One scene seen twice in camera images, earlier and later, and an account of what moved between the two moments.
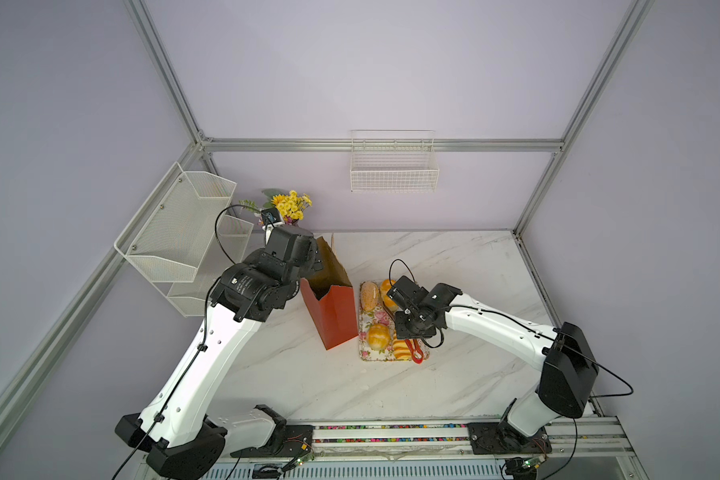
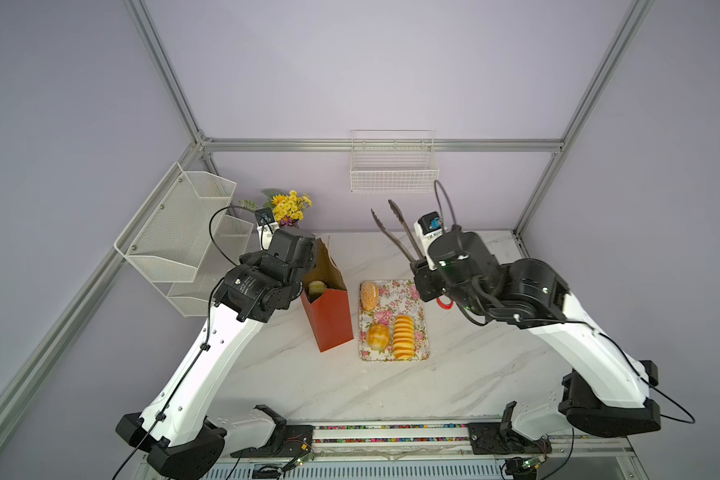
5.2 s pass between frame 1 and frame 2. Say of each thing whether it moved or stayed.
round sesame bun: stayed
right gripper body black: moved
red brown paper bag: stayed
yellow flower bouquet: stayed
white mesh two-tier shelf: stayed
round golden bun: stayed
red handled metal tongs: moved
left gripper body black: stayed
